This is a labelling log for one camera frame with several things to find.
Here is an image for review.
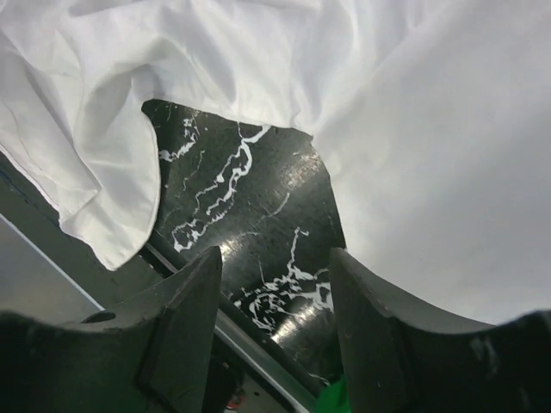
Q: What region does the green plastic tray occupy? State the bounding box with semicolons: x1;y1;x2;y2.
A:
315;375;351;413

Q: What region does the white button-up shirt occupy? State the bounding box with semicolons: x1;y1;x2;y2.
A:
1;1;550;324

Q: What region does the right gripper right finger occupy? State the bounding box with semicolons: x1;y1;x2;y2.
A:
330;249;493;412

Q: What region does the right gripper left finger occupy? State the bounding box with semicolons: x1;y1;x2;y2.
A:
83;247;222;412

